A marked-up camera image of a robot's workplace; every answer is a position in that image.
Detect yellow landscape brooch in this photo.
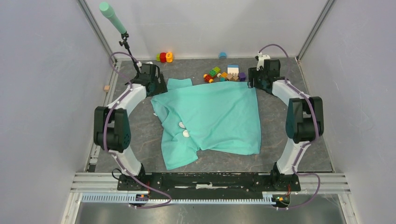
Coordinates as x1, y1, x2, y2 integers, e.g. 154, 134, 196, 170
182, 130, 190, 138

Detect teal t-shirt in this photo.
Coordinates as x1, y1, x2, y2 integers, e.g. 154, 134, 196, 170
151, 78, 262, 170

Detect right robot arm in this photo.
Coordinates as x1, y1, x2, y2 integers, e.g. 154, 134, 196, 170
248, 55, 324, 190

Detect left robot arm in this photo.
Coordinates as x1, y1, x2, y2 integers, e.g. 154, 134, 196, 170
93, 63, 168, 190

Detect purple cube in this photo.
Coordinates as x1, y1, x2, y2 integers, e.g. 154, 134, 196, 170
238, 72, 246, 82

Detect blue white block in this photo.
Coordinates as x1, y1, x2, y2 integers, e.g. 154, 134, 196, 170
227, 64, 239, 76

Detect small tan wooden blocks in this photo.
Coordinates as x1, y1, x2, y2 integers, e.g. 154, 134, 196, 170
226, 74, 239, 82

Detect red orange green toy rings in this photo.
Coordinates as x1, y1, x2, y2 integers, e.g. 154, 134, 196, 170
156, 52, 174, 63

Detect blue round toy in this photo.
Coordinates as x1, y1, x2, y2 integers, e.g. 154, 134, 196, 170
218, 52, 227, 59

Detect colourful toy brick train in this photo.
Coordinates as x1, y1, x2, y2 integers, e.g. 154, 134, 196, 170
203, 67, 228, 83

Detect black tripod stand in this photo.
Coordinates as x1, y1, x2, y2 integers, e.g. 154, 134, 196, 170
119, 31, 146, 86

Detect green microphone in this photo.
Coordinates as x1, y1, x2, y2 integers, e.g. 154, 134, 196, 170
99, 2, 127, 35

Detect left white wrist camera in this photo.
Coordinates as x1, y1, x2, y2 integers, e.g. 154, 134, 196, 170
137, 61, 153, 67

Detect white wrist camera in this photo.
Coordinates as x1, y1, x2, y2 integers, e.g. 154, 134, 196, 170
137, 61, 153, 67
255, 52, 271, 71

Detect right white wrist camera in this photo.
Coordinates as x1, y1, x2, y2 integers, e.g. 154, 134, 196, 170
255, 52, 271, 71

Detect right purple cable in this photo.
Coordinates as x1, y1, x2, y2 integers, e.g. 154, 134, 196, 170
258, 43, 321, 211

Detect purple cable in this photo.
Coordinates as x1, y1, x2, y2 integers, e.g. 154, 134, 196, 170
103, 51, 173, 210
258, 43, 321, 211

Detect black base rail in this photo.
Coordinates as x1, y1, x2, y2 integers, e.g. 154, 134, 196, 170
117, 172, 301, 200

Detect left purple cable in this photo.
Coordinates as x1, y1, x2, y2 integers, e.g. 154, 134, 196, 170
103, 51, 173, 210

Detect white cable duct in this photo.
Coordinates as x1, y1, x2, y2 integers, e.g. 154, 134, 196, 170
81, 193, 275, 205

